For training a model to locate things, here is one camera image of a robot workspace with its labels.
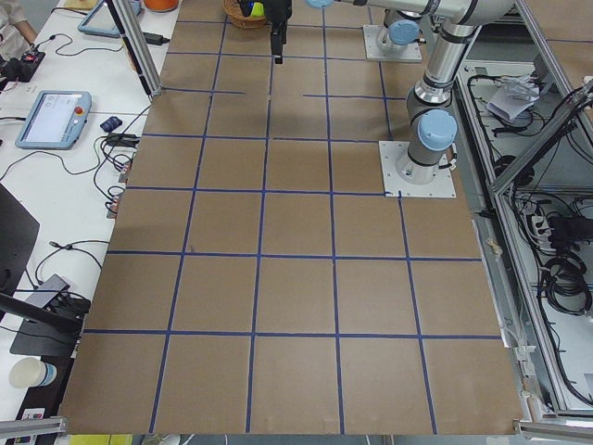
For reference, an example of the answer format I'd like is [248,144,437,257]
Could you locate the black power adapter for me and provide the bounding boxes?
[143,32,170,45]

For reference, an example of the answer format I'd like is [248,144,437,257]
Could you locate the black joystick controller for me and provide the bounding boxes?
[16,51,45,83]

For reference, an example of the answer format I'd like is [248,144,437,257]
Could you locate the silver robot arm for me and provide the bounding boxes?
[233,1,421,57]

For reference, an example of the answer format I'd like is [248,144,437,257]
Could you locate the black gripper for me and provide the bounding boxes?
[237,0,254,18]
[264,0,292,65]

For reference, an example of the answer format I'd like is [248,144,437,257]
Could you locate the white paper cup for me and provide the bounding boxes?
[8,357,57,388]

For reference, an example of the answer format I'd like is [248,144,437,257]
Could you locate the aluminium frame post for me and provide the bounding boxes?
[106,0,162,97]

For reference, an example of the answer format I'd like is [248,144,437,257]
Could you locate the coiled black cables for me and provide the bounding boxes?
[539,254,593,317]

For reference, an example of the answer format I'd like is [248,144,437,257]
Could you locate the orange bucket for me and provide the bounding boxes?
[144,0,179,13]

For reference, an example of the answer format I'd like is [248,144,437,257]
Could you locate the green apple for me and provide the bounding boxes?
[248,2,265,19]

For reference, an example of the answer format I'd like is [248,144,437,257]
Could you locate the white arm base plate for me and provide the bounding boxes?
[379,141,456,198]

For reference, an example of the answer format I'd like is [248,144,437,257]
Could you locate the wicker basket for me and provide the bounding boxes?
[223,0,267,30]

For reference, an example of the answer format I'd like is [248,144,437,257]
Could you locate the small dark blue device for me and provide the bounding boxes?
[100,116,122,133]

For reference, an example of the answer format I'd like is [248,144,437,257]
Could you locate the black monitor stand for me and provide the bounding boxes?
[1,187,90,358]

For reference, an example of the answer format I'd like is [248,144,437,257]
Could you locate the blue teach pendant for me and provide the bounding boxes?
[15,90,93,150]
[77,1,124,38]

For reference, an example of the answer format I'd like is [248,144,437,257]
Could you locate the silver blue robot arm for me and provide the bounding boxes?
[352,1,513,184]

